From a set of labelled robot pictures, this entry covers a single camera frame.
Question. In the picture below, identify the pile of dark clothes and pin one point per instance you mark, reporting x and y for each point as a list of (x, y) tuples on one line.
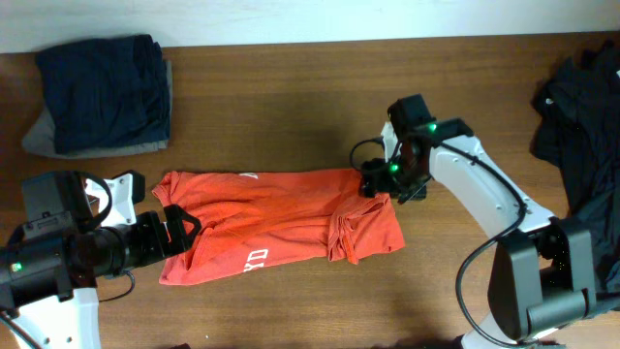
[(579, 134)]

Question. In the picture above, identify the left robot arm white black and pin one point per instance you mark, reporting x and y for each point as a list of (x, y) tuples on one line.
[(80, 228)]

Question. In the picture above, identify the orange red printed t-shirt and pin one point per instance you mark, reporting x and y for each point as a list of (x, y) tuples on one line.
[(251, 221)]

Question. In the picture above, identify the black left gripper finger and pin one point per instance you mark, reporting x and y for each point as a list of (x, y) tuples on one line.
[(182, 229), (129, 186)]

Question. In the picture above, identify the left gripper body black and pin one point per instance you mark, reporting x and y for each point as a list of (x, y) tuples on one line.
[(131, 246)]

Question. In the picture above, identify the navy blue garment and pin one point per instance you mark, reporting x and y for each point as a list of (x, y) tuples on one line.
[(106, 93)]

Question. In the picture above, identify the grey garment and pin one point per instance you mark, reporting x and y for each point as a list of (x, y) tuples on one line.
[(38, 140)]

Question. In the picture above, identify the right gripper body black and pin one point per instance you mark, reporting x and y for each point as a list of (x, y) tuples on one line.
[(395, 175)]

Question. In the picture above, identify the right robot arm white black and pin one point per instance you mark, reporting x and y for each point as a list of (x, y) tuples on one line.
[(542, 277)]

